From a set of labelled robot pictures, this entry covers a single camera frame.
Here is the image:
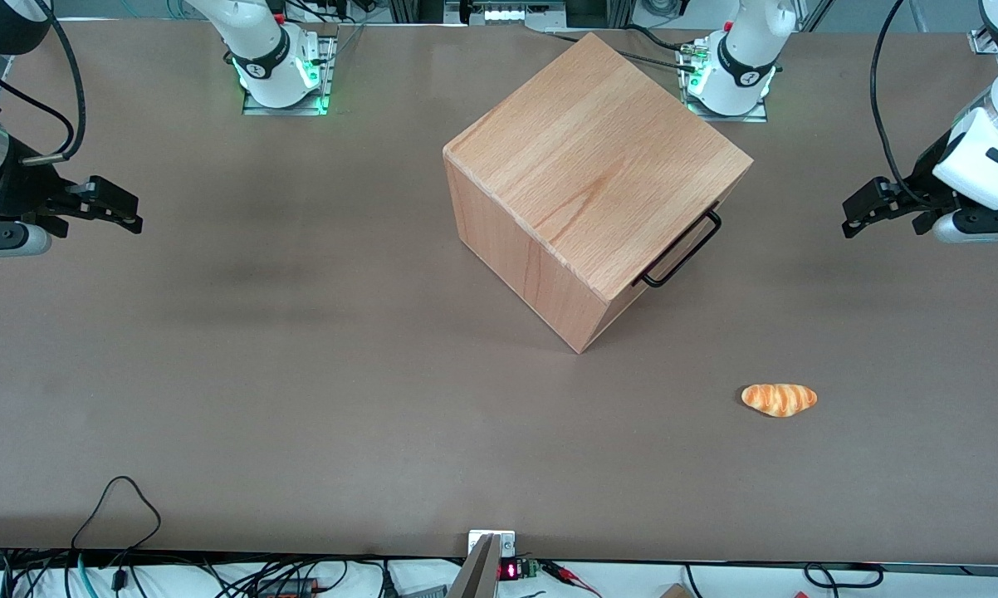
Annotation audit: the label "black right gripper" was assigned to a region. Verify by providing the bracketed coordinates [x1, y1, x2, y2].
[0, 137, 144, 242]

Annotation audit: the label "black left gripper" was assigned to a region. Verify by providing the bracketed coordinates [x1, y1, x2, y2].
[840, 131, 965, 240]

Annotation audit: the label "wooden drawer with black handle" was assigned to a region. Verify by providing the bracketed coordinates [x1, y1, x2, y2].
[604, 164, 753, 325]

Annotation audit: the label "light wooden drawer cabinet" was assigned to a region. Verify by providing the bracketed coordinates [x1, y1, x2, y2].
[443, 32, 754, 355]

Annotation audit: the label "orange toy bread roll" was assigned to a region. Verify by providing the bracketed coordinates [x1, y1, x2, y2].
[741, 383, 819, 418]

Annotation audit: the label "orange black device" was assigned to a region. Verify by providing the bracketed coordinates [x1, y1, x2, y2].
[257, 576, 316, 598]

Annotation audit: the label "red and black clip leads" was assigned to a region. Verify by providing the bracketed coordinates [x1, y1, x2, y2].
[539, 560, 604, 598]

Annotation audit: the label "wooden slat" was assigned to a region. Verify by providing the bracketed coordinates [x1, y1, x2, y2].
[447, 533, 501, 598]

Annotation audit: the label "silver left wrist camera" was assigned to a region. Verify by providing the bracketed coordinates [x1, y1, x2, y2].
[932, 206, 998, 244]

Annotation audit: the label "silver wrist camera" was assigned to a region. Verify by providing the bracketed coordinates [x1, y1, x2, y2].
[0, 222, 52, 259]
[932, 206, 998, 244]

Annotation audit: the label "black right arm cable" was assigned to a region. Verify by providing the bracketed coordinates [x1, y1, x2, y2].
[0, 0, 87, 167]

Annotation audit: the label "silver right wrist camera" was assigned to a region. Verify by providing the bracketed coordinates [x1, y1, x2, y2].
[0, 222, 52, 259]

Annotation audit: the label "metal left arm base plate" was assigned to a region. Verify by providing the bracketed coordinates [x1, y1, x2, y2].
[678, 37, 770, 124]

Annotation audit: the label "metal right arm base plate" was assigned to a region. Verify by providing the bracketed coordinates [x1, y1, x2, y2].
[242, 32, 339, 116]

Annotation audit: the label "black cable behind cabinet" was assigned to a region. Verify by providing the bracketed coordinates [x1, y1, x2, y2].
[545, 25, 701, 72]

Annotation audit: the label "thin black looped cable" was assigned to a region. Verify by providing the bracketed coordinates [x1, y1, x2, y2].
[71, 476, 163, 556]

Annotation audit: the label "black coiled cable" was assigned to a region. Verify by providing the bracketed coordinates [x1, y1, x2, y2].
[804, 562, 885, 590]

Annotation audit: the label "white metal bracket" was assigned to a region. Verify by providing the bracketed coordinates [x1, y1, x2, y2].
[467, 530, 517, 559]

